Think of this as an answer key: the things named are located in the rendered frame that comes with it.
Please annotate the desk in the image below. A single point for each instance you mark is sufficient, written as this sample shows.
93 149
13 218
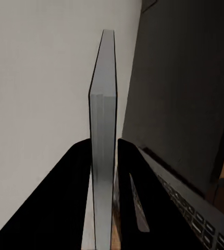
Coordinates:
175 106

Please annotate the notebook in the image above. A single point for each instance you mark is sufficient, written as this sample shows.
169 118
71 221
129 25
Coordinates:
103 98

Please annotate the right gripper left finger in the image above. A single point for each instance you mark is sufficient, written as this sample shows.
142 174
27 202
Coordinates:
52 218

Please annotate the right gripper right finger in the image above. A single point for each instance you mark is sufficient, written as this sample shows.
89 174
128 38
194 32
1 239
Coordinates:
168 228

